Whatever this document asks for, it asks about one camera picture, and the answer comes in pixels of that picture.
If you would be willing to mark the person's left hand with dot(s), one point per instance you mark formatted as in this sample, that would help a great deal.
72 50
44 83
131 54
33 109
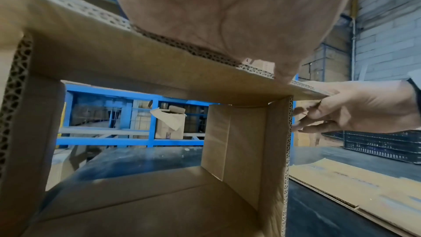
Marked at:
230 9

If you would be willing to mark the person's right hand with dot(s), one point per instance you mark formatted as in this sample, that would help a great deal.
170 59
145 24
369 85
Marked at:
368 108

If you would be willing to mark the pink-striped cardboard box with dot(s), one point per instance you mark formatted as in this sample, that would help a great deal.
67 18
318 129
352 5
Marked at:
98 56

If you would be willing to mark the torn box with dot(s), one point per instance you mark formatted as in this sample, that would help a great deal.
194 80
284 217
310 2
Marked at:
167 129

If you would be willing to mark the black plastic crate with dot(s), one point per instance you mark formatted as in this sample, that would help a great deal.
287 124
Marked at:
378 147

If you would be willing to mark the blue metal storage rack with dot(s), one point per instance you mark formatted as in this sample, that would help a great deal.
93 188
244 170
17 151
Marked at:
115 142

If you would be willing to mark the grey wall conduit pipe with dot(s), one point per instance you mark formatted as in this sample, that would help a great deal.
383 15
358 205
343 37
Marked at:
354 48

